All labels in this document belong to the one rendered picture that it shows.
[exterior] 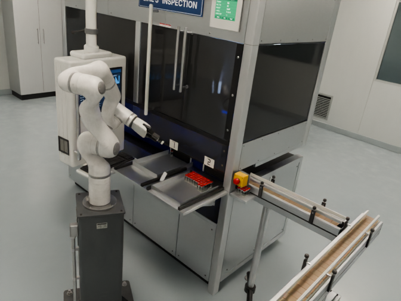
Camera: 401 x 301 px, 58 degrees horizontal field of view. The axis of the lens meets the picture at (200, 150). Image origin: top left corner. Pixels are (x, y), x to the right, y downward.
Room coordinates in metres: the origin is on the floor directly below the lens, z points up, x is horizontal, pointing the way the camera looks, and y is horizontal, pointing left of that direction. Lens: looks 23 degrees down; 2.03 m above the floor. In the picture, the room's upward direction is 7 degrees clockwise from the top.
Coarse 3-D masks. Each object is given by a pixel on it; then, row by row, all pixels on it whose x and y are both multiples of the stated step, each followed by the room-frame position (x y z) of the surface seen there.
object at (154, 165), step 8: (160, 152) 2.47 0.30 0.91; (168, 152) 2.53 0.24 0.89; (136, 160) 2.30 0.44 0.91; (144, 160) 2.36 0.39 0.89; (152, 160) 2.39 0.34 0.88; (160, 160) 2.40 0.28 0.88; (168, 160) 2.42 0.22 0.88; (176, 160) 2.43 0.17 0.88; (144, 168) 2.19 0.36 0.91; (152, 168) 2.25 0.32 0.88; (160, 168) 2.27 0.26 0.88; (168, 168) 2.28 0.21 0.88; (176, 168) 2.24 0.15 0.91; (152, 176) 2.14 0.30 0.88
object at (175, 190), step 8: (176, 176) 2.13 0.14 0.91; (184, 176) 2.19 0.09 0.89; (160, 184) 2.02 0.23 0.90; (168, 184) 2.06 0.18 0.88; (176, 184) 2.07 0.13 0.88; (184, 184) 2.09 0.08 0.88; (160, 192) 1.91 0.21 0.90; (168, 192) 1.96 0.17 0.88; (176, 192) 1.97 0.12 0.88; (184, 192) 1.98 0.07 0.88; (192, 192) 1.99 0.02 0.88; (200, 192) 2.00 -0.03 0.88; (208, 192) 1.99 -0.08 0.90; (168, 200) 1.86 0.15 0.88; (176, 200) 1.82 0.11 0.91; (184, 200) 1.89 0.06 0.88
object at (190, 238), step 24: (72, 168) 3.32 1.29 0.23; (288, 168) 2.65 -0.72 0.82; (120, 192) 2.79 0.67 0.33; (144, 192) 2.58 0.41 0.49; (144, 216) 2.57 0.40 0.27; (168, 216) 2.39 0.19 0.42; (192, 216) 2.23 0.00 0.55; (240, 216) 2.20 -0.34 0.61; (168, 240) 2.37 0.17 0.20; (192, 240) 2.21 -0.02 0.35; (240, 240) 2.24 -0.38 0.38; (264, 240) 2.54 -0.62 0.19; (192, 264) 2.20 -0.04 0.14; (240, 264) 2.29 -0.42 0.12
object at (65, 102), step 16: (64, 64) 2.30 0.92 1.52; (80, 64) 2.34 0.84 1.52; (112, 64) 2.57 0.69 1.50; (64, 96) 2.30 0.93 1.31; (80, 96) 2.33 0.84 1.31; (64, 112) 2.31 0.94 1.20; (64, 128) 2.31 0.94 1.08; (64, 144) 2.32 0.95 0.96; (64, 160) 2.32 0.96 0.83; (80, 160) 2.33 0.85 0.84
